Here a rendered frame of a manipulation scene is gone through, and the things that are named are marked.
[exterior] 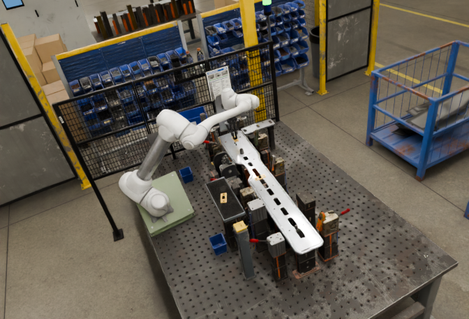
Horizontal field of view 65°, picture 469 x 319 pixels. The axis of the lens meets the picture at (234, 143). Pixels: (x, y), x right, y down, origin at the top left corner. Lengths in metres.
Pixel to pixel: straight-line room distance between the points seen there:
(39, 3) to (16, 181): 4.93
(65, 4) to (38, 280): 6.19
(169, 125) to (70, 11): 6.85
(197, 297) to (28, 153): 2.77
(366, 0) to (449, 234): 3.30
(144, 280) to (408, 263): 2.18
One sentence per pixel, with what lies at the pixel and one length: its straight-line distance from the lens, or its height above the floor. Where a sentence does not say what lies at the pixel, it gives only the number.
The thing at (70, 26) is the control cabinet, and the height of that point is 0.68.
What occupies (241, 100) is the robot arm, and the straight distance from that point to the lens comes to 2.68.
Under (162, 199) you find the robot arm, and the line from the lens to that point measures 2.63.
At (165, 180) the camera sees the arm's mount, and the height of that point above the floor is 0.96.
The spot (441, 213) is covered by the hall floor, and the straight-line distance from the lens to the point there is 3.97.
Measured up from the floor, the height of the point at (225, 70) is 1.40.
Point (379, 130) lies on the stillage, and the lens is 4.62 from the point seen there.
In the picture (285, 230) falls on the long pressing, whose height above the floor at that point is 1.00.
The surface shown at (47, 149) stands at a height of 0.64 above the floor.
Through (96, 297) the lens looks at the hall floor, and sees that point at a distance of 3.69.
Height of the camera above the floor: 2.77
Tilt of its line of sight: 35 degrees down
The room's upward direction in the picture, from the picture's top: 10 degrees counter-clockwise
